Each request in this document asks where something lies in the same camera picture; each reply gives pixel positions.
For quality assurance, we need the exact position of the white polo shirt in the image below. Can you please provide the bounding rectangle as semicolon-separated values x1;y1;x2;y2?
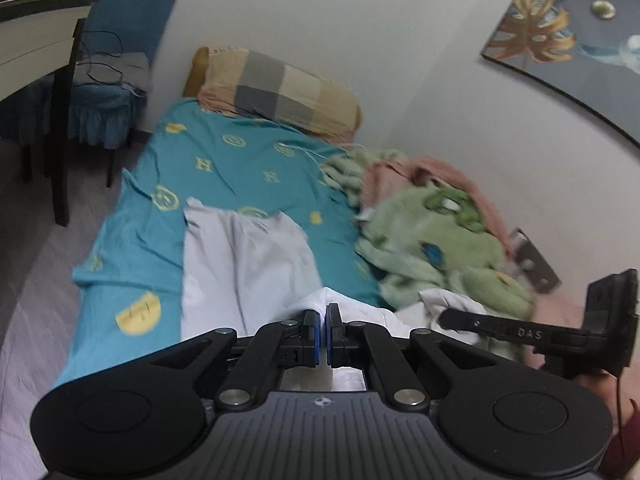
180;198;485;339

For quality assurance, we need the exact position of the green plush blanket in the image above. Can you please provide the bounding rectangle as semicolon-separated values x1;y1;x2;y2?
319;148;539;361

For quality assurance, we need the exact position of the teal patterned bed sheet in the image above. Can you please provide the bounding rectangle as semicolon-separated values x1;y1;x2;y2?
58;99;382;382

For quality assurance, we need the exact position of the plaid beige grey pillow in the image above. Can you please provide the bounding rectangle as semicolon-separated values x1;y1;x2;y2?
182;47;362;145

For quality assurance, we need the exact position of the grey cloth on chair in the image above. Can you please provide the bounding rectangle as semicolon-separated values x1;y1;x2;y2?
74;52;151;93

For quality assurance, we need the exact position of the blue covered chair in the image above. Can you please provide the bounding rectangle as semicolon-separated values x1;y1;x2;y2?
0;0;188;189

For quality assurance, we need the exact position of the white dark-edged table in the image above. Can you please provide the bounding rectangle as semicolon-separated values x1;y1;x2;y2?
1;0;99;226

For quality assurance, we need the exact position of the white charging cable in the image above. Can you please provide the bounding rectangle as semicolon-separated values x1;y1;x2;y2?
276;142;352;187

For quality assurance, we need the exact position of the leaf art wall painting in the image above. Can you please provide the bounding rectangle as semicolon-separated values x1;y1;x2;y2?
482;0;639;143

